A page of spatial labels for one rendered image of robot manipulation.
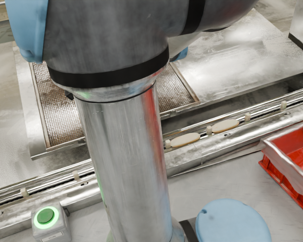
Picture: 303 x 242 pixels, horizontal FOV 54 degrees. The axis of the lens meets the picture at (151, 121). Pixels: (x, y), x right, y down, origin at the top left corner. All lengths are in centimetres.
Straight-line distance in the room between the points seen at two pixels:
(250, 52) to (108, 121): 100
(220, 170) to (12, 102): 85
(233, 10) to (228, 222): 33
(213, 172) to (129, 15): 69
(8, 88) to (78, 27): 118
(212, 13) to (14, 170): 85
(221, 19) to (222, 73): 84
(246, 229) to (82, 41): 37
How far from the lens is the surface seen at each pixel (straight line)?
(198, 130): 95
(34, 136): 97
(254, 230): 50
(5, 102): 131
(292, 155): 96
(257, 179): 88
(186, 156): 85
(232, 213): 51
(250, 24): 140
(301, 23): 133
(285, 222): 82
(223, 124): 96
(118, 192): 34
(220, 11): 26
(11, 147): 109
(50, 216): 75
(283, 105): 107
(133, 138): 29
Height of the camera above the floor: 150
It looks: 41 degrees down
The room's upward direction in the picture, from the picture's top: 6 degrees counter-clockwise
